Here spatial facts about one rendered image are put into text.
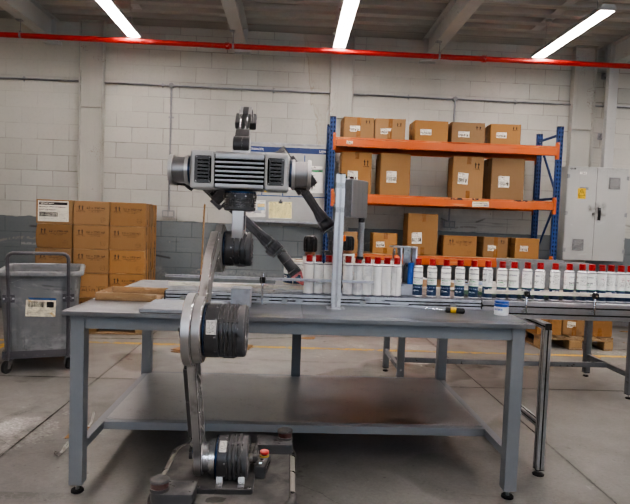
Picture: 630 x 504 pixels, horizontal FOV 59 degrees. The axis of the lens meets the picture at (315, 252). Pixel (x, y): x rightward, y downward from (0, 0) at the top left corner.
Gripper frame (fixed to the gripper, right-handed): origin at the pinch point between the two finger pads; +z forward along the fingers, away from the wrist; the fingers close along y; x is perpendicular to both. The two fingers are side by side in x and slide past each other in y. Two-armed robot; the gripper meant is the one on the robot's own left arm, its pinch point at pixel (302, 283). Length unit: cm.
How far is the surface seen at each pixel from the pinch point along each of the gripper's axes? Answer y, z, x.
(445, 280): -8, 42, -62
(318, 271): -3.8, -0.8, -10.4
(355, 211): -16.8, -16.7, -42.4
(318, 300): -8.0, 10.8, -1.6
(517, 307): -14, 75, -85
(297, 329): -44.6, 8.2, 13.1
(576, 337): 258, 264, -198
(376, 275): -6.8, 18.3, -33.8
